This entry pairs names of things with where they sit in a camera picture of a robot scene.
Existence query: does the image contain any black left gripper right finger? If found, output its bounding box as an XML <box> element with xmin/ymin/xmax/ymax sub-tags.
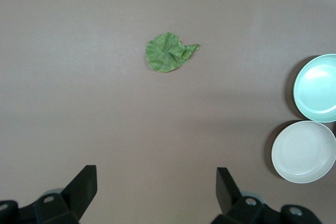
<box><xmin>211</xmin><ymin>167</ymin><xmax>322</xmax><ymax>224</ymax></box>

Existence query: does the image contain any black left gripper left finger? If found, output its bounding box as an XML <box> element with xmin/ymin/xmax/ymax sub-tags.
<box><xmin>0</xmin><ymin>165</ymin><xmax>98</xmax><ymax>224</ymax></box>

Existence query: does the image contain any green lettuce leaf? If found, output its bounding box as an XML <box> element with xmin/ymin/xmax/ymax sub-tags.
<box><xmin>145</xmin><ymin>32</ymin><xmax>201</xmax><ymax>74</ymax></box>

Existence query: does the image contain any beige plate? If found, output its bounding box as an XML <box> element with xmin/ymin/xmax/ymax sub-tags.
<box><xmin>271</xmin><ymin>120</ymin><xmax>336</xmax><ymax>184</ymax></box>

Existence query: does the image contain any brown table cover sheet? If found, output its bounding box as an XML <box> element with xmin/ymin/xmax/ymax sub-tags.
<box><xmin>0</xmin><ymin>0</ymin><xmax>336</xmax><ymax>224</ymax></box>

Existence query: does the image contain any pale green plate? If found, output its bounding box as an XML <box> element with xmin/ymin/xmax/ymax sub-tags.
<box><xmin>293</xmin><ymin>54</ymin><xmax>336</xmax><ymax>123</ymax></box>

